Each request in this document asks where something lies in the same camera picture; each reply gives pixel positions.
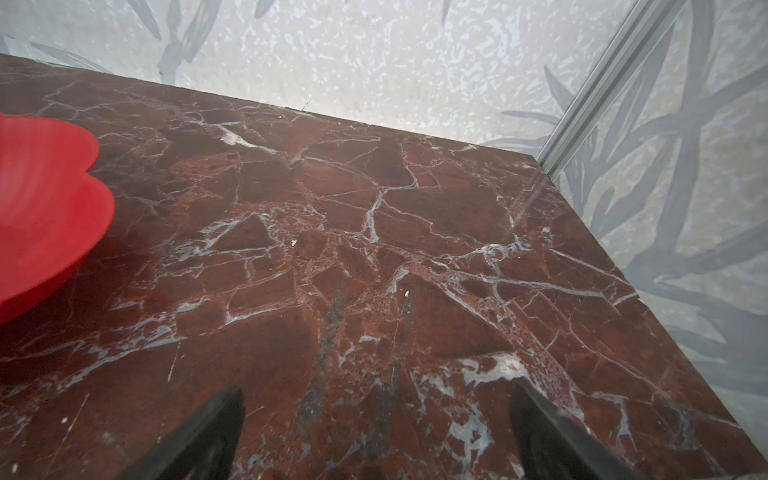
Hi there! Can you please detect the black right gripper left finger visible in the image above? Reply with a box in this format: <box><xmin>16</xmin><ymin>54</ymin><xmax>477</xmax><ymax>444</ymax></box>
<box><xmin>118</xmin><ymin>385</ymin><xmax>245</xmax><ymax>479</ymax></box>

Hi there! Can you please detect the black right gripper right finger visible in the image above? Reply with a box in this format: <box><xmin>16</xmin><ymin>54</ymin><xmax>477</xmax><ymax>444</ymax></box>
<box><xmin>509</xmin><ymin>379</ymin><xmax>642</xmax><ymax>480</ymax></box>

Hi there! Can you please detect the red flower-shaped fruit bowl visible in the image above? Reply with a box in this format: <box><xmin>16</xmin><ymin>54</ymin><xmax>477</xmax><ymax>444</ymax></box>
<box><xmin>1</xmin><ymin>116</ymin><xmax>115</xmax><ymax>323</ymax></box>

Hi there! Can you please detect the aluminium frame post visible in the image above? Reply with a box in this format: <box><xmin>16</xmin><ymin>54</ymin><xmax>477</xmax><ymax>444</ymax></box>
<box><xmin>537</xmin><ymin>0</ymin><xmax>686</xmax><ymax>179</ymax></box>

